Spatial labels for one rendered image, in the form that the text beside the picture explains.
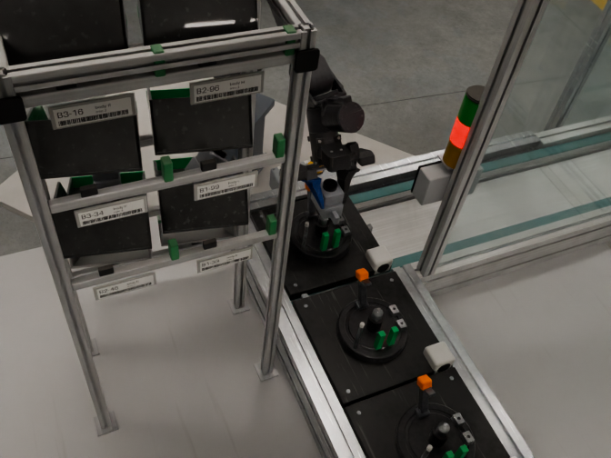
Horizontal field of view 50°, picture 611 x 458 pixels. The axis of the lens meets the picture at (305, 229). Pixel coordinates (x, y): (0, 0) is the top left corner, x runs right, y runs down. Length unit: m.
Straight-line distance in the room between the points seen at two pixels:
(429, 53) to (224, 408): 2.90
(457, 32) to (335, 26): 0.74
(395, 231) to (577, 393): 0.53
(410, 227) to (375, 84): 2.04
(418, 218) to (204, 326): 0.58
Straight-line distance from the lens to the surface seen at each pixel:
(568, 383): 1.53
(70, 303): 0.99
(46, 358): 1.43
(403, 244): 1.54
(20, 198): 1.72
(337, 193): 1.31
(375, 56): 3.76
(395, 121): 3.34
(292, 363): 1.30
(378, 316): 1.25
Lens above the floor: 2.06
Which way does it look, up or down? 49 degrees down
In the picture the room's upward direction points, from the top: 9 degrees clockwise
